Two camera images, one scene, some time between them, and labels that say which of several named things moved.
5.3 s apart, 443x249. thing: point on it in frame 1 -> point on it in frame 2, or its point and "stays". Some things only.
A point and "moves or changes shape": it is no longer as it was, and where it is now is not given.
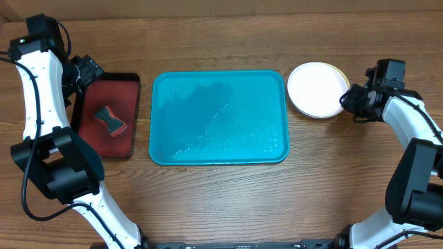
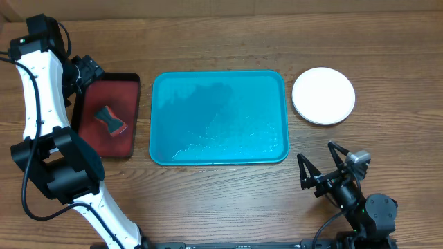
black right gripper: x=367 y=115 -> x=328 y=179
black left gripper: x=90 y=70 stays
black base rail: x=295 y=244 stays
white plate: x=314 y=90 moves or changes shape
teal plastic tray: x=219 y=117 stays
